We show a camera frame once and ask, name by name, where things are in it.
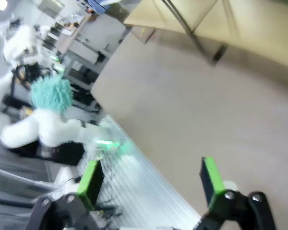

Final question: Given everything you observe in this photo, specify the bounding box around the white table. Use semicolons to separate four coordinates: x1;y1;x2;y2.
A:
69;13;127;65

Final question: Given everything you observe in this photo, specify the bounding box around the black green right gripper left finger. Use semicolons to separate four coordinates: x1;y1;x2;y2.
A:
26;159;105;230

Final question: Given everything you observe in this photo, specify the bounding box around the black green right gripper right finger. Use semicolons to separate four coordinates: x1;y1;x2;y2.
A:
196;156;277;230

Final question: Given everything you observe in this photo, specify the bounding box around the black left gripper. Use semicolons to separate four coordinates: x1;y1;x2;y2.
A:
11;63;48;90

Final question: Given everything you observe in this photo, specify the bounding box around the clear ribbed plastic board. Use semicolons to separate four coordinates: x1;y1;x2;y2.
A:
76;114;203;230

